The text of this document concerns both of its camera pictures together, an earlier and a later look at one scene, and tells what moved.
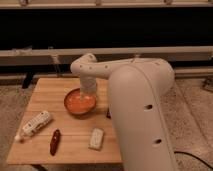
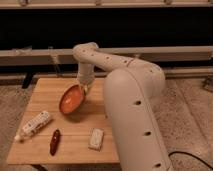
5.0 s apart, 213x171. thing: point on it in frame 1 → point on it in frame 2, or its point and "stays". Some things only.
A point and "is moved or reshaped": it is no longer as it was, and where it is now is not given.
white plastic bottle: x=33 y=125 stays
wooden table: x=67 y=138 stays
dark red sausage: x=55 y=142 stays
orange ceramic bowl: x=76 y=106 is moved or reshaped
